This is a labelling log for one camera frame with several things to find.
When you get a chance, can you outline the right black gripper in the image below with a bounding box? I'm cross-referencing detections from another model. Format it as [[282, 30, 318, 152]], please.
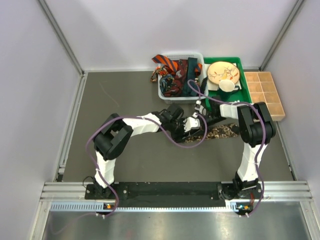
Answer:
[[190, 112, 228, 137]]

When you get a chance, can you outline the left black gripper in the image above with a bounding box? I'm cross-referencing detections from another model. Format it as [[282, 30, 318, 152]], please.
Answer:
[[167, 116, 191, 143]]

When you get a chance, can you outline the brown floral tie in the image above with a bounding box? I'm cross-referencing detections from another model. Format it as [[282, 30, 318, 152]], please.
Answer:
[[182, 123, 240, 143]]

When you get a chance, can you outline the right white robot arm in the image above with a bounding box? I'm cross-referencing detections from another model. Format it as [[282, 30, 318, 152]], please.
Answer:
[[199, 100, 276, 200]]

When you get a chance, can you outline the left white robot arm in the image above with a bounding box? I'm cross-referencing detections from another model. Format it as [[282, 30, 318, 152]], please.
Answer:
[[93, 104, 201, 199]]

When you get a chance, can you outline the dark green white mug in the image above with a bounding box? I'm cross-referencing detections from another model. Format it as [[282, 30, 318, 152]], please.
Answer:
[[217, 79, 240, 101]]

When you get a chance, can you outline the green plastic tray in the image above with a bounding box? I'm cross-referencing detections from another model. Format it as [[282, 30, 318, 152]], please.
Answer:
[[204, 56, 251, 103]]

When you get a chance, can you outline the dark red patterned tie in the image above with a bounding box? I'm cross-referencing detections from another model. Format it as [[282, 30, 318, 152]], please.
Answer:
[[164, 59, 188, 97]]

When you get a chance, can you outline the blue patterned tie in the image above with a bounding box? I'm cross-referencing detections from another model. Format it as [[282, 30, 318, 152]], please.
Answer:
[[159, 74, 175, 95]]

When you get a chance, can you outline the beige floral plate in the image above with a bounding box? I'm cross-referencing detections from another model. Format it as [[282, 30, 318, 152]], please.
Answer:
[[207, 61, 241, 83]]

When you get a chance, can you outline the wooden compartment box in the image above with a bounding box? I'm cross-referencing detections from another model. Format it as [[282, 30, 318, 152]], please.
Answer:
[[244, 71, 286, 122]]

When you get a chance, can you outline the dark teal tie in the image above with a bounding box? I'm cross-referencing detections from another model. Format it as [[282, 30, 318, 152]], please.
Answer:
[[181, 57, 208, 97]]

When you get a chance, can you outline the orange floral dark tie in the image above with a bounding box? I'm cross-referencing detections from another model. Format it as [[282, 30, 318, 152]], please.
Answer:
[[150, 65, 174, 83]]

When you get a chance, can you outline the orange navy striped tie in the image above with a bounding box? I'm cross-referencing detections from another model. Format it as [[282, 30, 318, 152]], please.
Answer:
[[151, 54, 203, 76]]

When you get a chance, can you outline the white plastic basket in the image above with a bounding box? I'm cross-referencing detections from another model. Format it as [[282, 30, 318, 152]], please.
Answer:
[[157, 50, 207, 104]]

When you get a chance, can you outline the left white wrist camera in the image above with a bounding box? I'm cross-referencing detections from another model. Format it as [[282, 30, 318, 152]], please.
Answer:
[[183, 112, 201, 133]]

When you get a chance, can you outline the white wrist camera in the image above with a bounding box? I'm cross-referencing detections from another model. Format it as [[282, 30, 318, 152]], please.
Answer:
[[183, 112, 201, 133], [194, 100, 207, 116]]

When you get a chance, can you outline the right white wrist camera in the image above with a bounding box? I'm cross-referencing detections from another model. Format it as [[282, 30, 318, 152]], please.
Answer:
[[194, 100, 207, 116]]

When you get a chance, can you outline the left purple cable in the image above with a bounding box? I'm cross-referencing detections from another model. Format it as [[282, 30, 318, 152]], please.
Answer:
[[85, 113, 208, 218]]

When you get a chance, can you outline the purple cable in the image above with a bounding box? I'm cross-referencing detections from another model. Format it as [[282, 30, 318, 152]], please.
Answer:
[[85, 113, 208, 218], [187, 79, 269, 218]]

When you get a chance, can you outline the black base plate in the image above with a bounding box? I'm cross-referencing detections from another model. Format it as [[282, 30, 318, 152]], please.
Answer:
[[84, 182, 262, 208]]

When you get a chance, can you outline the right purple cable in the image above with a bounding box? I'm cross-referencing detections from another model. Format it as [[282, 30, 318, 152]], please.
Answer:
[[187, 79, 269, 218]]

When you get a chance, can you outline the aluminium frame rail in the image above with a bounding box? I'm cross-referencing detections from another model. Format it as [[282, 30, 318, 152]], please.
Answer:
[[40, 181, 312, 213]]

